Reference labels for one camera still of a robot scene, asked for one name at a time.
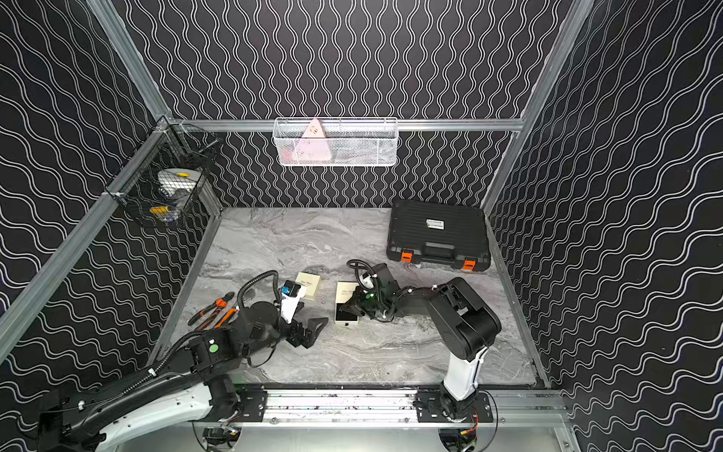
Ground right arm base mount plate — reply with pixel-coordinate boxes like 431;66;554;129
412;390;494;424

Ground orange black pliers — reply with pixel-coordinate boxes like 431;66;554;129
188;292;235;331

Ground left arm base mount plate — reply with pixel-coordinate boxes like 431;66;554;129
187;389;269;424

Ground white wire wall basket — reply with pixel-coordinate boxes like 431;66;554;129
272;117;399;168

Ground aluminium front rail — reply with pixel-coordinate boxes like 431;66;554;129
115;388;566;426

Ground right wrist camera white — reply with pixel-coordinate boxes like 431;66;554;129
361;273;375;289

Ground black wire corner basket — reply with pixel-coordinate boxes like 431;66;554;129
110;124;221;229

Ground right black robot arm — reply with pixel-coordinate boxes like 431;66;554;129
340;259;502;402

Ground black plastic tool case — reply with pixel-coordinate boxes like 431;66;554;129
386;200;491;272

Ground orange handled adjustable wrench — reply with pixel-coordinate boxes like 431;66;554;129
213;305;238;329

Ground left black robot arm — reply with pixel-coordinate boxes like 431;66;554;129
37;301;329;451

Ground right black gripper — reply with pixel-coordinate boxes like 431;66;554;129
339;285;384;318

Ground pink triangular card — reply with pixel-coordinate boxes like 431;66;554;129
292;118;333;165

